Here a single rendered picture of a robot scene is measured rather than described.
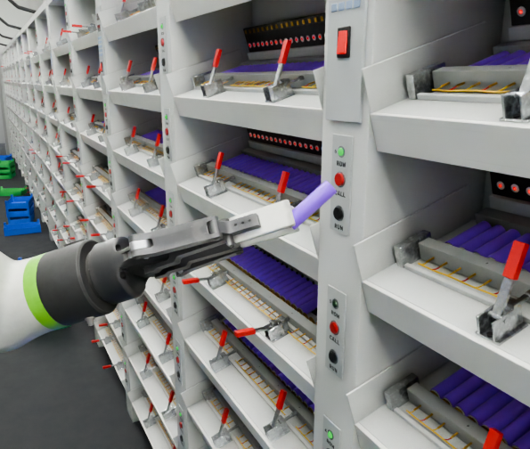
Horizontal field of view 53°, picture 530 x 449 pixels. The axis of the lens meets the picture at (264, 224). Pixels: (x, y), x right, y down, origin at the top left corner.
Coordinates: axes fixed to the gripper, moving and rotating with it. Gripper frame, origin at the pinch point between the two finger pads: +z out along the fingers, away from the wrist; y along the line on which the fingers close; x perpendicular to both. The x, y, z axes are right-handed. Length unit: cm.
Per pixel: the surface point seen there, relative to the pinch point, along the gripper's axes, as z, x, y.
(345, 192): 9.5, -2.9, 6.5
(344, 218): 8.4, -0.3, 8.1
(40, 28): -150, -243, 204
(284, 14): 8, -55, 38
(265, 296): -10.9, 0.0, 41.9
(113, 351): -116, -20, 174
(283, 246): -2.0, -3.0, 22.5
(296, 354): -5.9, 12.5, 31.5
